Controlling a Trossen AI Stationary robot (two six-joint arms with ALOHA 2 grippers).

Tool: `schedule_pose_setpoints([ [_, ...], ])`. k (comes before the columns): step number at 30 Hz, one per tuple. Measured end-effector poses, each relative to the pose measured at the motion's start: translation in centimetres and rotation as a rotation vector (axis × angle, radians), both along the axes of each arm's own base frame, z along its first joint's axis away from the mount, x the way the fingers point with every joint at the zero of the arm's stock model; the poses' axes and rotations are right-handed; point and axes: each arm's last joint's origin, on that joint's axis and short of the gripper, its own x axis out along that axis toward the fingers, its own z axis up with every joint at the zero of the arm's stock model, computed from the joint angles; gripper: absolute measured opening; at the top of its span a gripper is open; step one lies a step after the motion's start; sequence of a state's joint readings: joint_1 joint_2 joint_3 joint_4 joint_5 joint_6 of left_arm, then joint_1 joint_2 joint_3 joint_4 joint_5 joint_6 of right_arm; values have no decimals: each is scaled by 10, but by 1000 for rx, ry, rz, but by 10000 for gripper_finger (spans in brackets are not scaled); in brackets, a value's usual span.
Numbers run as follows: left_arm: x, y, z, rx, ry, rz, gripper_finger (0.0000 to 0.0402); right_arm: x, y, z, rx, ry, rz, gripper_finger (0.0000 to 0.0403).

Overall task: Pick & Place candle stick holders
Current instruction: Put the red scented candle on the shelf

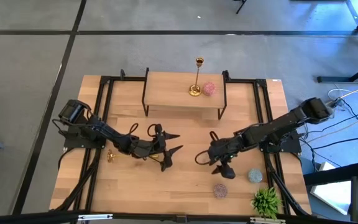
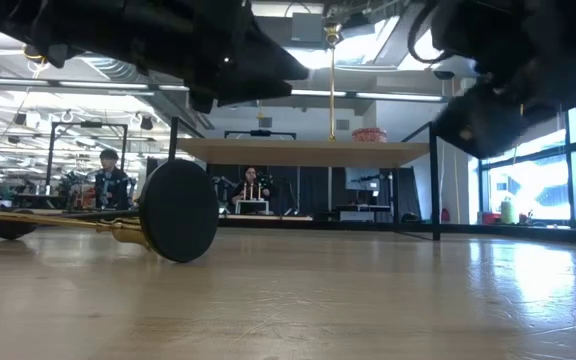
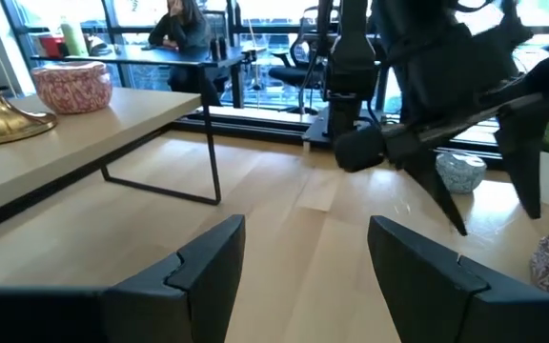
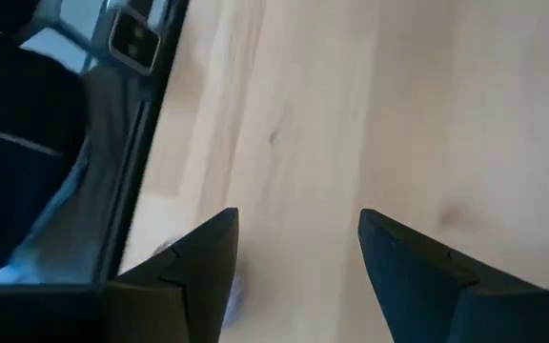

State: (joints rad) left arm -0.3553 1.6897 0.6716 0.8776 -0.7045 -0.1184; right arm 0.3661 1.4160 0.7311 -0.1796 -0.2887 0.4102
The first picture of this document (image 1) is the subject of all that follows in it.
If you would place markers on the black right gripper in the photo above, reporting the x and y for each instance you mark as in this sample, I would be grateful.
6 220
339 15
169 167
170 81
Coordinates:
222 151

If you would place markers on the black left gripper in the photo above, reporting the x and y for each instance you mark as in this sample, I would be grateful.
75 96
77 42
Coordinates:
148 149

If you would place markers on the black candlestick holder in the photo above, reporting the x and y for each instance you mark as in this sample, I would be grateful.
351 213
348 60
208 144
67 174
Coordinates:
170 161

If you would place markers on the purple round candle tin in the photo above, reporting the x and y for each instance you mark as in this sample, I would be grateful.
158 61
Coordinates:
220 191

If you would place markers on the gold candlestick holder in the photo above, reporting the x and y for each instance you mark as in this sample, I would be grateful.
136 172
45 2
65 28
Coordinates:
195 90
111 155

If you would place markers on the pink round candle tin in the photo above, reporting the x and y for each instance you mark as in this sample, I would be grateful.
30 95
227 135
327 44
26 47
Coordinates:
209 88

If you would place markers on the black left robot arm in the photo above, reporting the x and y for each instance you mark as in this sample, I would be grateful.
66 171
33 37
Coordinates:
98 130

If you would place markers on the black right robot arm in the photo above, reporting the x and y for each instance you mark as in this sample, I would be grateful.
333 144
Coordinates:
278 127

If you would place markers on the wooden shelf with black legs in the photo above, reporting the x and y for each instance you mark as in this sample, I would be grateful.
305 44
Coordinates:
169 90

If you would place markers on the green artificial plant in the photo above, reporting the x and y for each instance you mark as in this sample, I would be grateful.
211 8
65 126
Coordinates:
266 202

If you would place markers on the black beam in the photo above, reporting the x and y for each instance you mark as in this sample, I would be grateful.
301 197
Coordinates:
334 175

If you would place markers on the white box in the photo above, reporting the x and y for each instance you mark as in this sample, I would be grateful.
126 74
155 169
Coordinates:
334 196

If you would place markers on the black desk base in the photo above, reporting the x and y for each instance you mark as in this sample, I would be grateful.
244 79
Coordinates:
337 79

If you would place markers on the black tripod leg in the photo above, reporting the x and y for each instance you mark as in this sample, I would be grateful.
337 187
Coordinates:
241 7

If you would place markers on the silver bracket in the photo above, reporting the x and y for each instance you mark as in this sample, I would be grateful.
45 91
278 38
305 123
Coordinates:
267 221
95 217

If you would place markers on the black metal table frame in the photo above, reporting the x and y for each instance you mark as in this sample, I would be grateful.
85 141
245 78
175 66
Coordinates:
261 83

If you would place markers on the black frame crossbar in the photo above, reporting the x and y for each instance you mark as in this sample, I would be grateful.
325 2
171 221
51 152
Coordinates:
42 217

